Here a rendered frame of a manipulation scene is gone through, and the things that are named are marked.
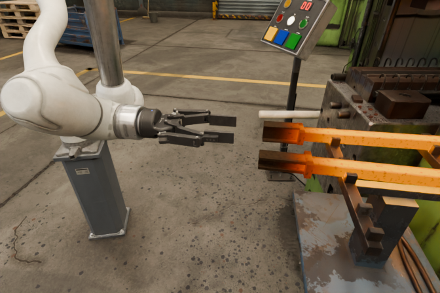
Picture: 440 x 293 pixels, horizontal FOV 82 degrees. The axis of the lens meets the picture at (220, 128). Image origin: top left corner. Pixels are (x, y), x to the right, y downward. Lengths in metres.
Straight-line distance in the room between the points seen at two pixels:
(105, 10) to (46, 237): 1.33
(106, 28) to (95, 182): 0.73
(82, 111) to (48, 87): 0.08
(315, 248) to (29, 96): 0.69
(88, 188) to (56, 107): 0.95
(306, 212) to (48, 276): 1.34
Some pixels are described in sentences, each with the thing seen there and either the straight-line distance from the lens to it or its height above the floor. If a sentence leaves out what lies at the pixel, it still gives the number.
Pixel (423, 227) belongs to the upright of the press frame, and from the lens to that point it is 1.09.
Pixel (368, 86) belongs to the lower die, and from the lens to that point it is 1.04.
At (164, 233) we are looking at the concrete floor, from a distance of 1.64.
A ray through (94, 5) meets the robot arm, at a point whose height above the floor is 1.21.
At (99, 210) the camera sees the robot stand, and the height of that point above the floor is 0.22.
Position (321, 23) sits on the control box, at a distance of 1.40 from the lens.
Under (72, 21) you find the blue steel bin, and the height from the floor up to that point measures 0.54.
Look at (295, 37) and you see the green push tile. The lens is 1.40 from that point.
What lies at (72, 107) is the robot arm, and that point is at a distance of 0.55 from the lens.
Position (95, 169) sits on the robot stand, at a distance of 1.35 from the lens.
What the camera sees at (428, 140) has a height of 0.99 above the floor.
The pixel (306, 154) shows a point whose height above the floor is 1.00.
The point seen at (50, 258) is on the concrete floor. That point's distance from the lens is 1.77.
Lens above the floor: 1.31
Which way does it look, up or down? 32 degrees down
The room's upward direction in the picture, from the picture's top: straight up
